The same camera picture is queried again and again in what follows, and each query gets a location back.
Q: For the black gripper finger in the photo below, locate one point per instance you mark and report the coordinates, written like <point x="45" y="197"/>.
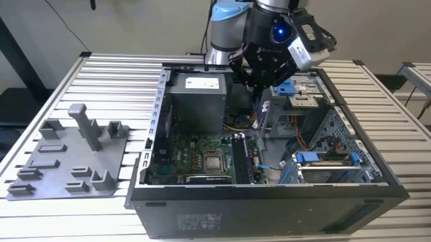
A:
<point x="240" y="68"/>
<point x="284" y="75"/>

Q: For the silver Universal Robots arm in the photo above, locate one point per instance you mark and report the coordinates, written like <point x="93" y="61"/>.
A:
<point x="224" y="27"/>

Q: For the RAM memory stick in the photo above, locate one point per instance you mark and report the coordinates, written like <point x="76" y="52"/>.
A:
<point x="249" y="161"/>

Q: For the blue drive bay latch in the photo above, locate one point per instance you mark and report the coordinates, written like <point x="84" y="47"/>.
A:
<point x="286" y="89"/>

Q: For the grey metal drive cage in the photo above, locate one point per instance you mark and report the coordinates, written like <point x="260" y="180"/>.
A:
<point x="304" y="102"/>

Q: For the grey power supply unit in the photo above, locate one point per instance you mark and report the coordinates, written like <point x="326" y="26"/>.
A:
<point x="196" y="108"/>

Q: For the hard disk in blue carrier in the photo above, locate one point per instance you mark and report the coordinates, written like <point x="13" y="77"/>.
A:
<point x="308" y="156"/>

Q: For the CPU socket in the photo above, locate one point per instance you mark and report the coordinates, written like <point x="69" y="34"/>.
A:
<point x="214" y="153"/>

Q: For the green motherboard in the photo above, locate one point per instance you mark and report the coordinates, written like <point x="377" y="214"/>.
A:
<point x="184" y="151"/>

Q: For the silver CPU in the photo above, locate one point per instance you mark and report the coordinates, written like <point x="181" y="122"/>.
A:
<point x="214" y="163"/>

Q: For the small aluminium slat table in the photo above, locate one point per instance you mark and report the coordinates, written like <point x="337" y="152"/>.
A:
<point x="420" y="75"/>

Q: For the black graphics card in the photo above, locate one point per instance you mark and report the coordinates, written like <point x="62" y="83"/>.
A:
<point x="209" y="179"/>

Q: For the grey plastic parts rack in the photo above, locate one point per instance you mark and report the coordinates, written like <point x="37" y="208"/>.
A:
<point x="112" y="156"/>

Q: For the black open PC case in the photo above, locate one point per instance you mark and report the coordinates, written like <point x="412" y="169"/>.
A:
<point x="236" y="214"/>

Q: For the black metal frame post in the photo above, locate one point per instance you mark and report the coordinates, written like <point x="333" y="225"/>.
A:
<point x="17" y="55"/>

